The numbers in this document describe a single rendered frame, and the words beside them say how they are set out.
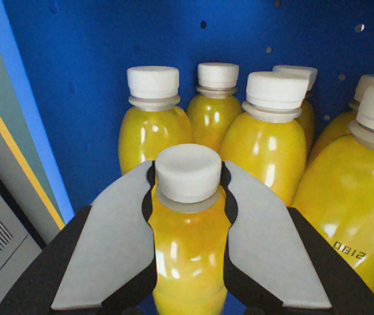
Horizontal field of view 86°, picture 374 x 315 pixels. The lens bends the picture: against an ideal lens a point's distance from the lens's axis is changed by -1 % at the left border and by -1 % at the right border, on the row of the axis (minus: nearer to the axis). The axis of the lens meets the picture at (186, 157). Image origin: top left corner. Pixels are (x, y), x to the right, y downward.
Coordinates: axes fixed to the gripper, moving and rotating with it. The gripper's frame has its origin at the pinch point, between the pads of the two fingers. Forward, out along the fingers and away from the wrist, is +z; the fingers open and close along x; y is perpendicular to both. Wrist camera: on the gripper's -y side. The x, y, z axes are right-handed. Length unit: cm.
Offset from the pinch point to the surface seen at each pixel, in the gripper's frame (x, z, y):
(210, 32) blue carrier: 2.4, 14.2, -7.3
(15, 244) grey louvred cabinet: -126, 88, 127
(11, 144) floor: -115, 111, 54
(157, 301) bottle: -2.2, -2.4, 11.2
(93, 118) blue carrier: -7.2, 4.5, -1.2
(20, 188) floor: -124, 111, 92
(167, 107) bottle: -1.5, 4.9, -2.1
